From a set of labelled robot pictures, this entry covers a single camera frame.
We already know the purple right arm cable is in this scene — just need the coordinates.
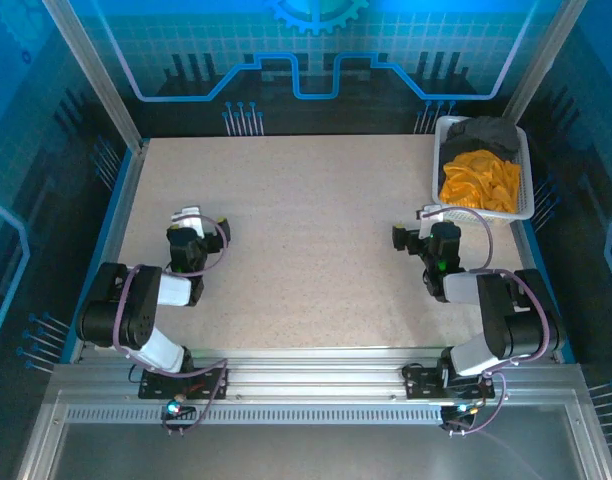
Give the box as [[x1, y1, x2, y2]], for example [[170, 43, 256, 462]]
[[419, 207, 555, 437]]

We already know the blue gear print backdrop panel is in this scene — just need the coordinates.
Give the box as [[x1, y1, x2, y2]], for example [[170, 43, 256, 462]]
[[80, 0, 557, 139]]

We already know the white perforated plastic basket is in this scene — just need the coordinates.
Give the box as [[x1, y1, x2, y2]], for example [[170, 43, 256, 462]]
[[430, 115, 536, 222]]

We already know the aluminium frame post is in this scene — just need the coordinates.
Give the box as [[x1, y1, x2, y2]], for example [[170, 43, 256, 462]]
[[503, 0, 590, 121], [41, 0, 150, 154]]

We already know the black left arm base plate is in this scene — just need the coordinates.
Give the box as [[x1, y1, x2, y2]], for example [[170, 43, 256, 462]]
[[138, 367, 230, 401]]

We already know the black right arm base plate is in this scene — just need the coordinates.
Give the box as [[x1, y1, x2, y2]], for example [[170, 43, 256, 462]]
[[402, 364, 497, 401]]

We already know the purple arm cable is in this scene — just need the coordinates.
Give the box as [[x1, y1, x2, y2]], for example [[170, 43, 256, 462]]
[[419, 207, 555, 437], [112, 214, 232, 436]]

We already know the wide aluminium mounting rail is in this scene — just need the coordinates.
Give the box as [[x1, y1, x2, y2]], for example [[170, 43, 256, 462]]
[[50, 347, 582, 404]]

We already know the aluminium table side rail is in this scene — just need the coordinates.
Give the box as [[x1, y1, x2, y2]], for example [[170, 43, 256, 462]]
[[513, 217, 572, 364], [68, 139, 150, 364]]

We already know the blue circuit print side panel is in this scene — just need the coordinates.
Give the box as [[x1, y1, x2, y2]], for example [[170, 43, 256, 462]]
[[513, 0, 612, 451], [0, 0, 135, 480]]

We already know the yellow t-shirt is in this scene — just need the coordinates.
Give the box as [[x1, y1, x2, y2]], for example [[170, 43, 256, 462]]
[[438, 148, 523, 215]]

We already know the slotted grey cable duct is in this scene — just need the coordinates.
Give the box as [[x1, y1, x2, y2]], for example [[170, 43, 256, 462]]
[[65, 405, 445, 425]]

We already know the grey metal panel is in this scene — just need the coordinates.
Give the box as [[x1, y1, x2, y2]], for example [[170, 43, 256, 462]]
[[15, 389, 612, 480]]

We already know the dark grey t-shirt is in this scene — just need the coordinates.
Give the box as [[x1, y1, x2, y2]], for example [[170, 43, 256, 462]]
[[438, 115, 521, 196]]

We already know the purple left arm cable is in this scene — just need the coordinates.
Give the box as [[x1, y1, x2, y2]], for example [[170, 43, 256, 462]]
[[112, 214, 232, 436]]

